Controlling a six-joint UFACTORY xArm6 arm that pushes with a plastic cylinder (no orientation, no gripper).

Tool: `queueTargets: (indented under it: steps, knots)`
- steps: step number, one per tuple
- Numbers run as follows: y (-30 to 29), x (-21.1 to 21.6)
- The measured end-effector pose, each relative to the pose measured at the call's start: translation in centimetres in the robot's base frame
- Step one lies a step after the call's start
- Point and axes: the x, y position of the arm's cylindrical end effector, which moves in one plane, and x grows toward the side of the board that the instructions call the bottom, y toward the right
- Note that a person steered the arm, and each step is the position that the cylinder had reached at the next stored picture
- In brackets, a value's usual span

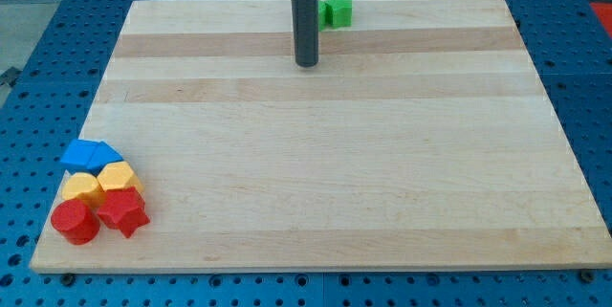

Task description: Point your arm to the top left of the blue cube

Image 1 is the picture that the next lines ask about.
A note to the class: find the blue cube block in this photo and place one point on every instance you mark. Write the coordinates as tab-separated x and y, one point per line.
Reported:
78	154

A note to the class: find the wooden board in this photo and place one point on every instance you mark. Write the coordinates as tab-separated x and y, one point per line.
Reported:
423	140

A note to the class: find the green star block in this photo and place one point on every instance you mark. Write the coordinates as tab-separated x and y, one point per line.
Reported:
339	13

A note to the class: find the green block behind tool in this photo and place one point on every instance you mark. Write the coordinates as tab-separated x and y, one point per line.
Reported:
322	15

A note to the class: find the yellow hexagon block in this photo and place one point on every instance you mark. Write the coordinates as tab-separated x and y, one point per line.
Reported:
119	175

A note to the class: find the red star block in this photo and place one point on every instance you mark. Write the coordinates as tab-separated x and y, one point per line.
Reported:
123	210

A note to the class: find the blue wedge block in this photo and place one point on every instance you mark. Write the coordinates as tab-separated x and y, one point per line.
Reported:
103	155

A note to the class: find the yellow cylinder block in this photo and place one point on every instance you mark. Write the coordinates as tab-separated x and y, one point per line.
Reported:
84	187

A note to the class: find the red cylinder block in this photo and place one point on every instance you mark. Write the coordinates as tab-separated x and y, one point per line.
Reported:
75	221

